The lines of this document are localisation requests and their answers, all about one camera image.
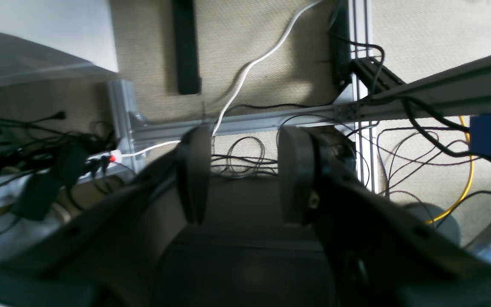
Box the white cable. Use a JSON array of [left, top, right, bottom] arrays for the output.
[[120, 0, 325, 157]]

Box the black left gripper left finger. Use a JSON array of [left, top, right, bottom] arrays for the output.
[[176, 124, 212, 225]]

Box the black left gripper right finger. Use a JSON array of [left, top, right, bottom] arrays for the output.
[[278, 126, 315, 225]]

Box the yellow cable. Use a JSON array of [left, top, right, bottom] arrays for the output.
[[425, 116, 474, 225]]

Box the aluminium extrusion frame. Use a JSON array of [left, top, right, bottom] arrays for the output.
[[108, 0, 491, 170]]

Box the white power strip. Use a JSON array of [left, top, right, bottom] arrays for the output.
[[86, 149, 123, 168]]

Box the black bar on floor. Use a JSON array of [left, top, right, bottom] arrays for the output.
[[172, 0, 201, 95]]

